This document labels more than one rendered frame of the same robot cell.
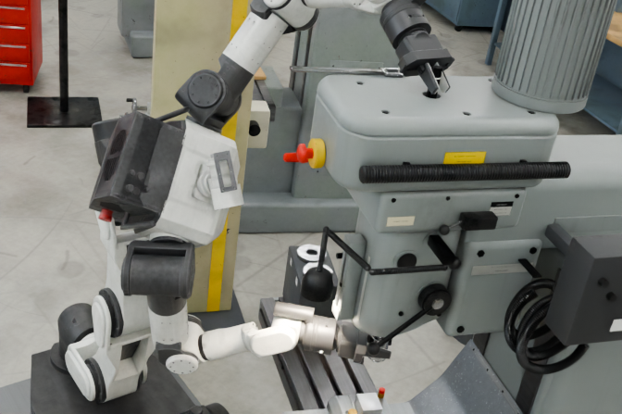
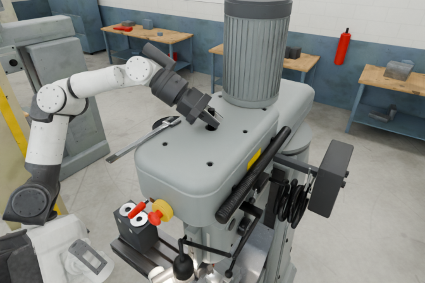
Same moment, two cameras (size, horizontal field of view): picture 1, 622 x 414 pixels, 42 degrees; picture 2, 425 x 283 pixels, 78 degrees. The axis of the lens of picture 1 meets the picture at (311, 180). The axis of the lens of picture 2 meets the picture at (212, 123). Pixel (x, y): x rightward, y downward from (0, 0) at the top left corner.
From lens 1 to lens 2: 1.08 m
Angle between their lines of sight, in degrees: 32
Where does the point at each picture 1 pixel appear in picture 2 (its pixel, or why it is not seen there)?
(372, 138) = (216, 190)
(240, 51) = (42, 155)
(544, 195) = not seen: hidden behind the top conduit
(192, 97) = (21, 214)
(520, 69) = (251, 87)
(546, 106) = (270, 102)
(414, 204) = not seen: hidden behind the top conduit
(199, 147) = (50, 244)
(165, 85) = not seen: outside the picture
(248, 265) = (68, 197)
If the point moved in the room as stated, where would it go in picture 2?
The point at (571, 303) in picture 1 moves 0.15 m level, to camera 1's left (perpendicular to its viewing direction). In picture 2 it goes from (329, 199) to (301, 221)
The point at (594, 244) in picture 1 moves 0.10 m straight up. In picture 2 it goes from (332, 167) to (340, 142)
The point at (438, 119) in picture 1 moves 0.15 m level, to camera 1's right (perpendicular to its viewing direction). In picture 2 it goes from (240, 148) to (279, 129)
